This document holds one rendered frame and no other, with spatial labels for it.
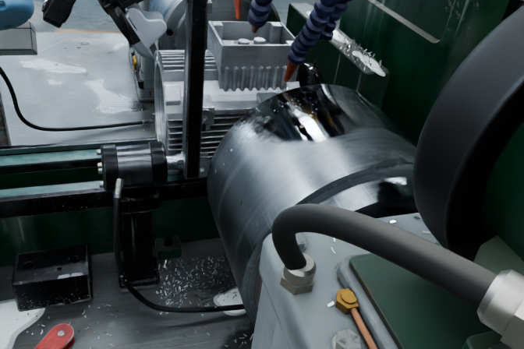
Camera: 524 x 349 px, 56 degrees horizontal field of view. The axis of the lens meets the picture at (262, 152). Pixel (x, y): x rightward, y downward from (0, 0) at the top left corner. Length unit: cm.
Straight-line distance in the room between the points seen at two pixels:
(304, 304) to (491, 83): 17
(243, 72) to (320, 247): 41
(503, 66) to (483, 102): 2
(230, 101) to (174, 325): 33
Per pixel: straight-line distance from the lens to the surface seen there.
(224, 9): 96
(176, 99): 69
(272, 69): 73
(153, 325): 75
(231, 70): 71
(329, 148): 46
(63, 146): 88
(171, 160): 66
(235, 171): 51
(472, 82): 25
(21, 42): 95
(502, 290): 18
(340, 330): 31
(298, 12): 89
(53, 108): 126
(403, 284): 33
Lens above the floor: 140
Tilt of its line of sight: 33 degrees down
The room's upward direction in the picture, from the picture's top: 8 degrees clockwise
